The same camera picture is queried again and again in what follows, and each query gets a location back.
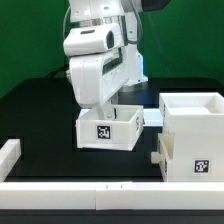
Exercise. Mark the white drawer with knob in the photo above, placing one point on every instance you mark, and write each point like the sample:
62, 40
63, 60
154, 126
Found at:
164, 156

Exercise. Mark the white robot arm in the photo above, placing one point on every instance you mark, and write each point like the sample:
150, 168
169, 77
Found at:
87, 13

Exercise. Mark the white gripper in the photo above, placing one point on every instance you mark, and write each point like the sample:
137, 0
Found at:
96, 78

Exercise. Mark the large white drawer cabinet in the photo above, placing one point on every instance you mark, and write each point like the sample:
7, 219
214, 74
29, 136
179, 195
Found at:
197, 121

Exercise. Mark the white left rail block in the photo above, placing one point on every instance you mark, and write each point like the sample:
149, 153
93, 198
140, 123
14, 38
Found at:
9, 154

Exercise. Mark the white front rail bar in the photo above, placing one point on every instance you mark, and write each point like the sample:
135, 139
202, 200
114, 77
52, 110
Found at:
111, 196

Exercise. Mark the white marker tag board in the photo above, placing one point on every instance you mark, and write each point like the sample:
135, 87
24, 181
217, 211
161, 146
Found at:
151, 117

